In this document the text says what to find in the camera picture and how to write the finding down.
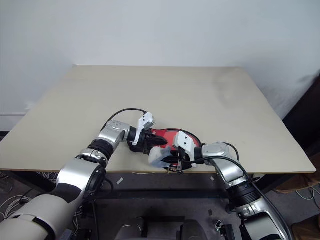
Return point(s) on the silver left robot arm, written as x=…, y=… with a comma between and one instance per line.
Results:
x=75, y=172

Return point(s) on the red table tennis paddle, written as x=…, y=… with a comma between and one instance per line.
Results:
x=170, y=136

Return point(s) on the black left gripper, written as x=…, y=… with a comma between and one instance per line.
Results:
x=146, y=136

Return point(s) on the dark rounded robot leg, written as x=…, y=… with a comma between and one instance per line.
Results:
x=192, y=231
x=130, y=230

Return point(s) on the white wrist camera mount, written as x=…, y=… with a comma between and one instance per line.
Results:
x=145, y=121
x=185, y=141

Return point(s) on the white wall socket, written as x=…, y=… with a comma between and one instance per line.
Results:
x=29, y=106

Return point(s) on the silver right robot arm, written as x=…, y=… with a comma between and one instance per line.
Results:
x=230, y=170

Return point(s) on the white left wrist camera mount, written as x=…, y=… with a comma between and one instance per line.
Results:
x=145, y=121

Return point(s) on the brown cardboard box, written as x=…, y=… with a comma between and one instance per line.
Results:
x=300, y=182

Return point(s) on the black metal table frame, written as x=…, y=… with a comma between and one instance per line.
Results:
x=162, y=193

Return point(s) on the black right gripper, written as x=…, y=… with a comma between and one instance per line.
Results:
x=184, y=156

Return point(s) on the grey tape piece on floor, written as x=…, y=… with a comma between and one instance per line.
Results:
x=212, y=178
x=120, y=180

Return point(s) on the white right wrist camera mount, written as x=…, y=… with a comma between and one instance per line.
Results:
x=185, y=141

